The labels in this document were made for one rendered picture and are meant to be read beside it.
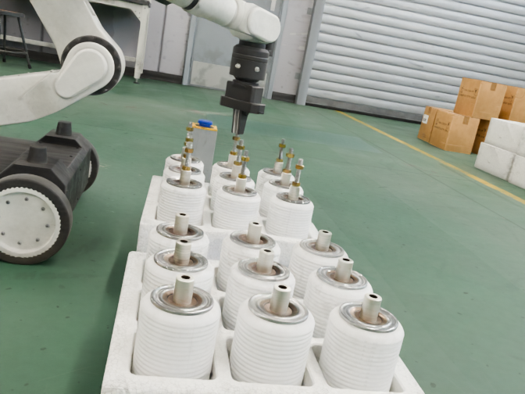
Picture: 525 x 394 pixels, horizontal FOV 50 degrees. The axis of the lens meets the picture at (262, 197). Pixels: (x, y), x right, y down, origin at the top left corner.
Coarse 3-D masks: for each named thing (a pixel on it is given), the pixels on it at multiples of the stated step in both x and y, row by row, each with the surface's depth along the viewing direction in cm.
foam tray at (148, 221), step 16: (160, 176) 148; (208, 192) 149; (144, 208) 121; (208, 208) 128; (144, 224) 111; (208, 224) 117; (144, 240) 112; (288, 240) 117; (208, 256) 115; (288, 256) 117
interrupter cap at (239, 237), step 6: (234, 234) 92; (240, 234) 92; (246, 234) 93; (264, 234) 94; (234, 240) 89; (240, 240) 90; (264, 240) 92; (270, 240) 92; (246, 246) 88; (252, 246) 88; (258, 246) 88; (264, 246) 88; (270, 246) 89
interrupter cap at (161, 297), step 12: (156, 288) 68; (168, 288) 68; (156, 300) 65; (168, 300) 66; (192, 300) 67; (204, 300) 67; (168, 312) 63; (180, 312) 63; (192, 312) 64; (204, 312) 64
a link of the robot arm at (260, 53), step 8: (232, 32) 136; (240, 40) 133; (248, 40) 131; (256, 40) 131; (240, 48) 131; (248, 48) 131; (256, 48) 131; (264, 48) 134; (272, 48) 137; (232, 56) 134; (240, 56) 132; (248, 56) 131; (256, 56) 131; (264, 56) 133; (272, 56) 138
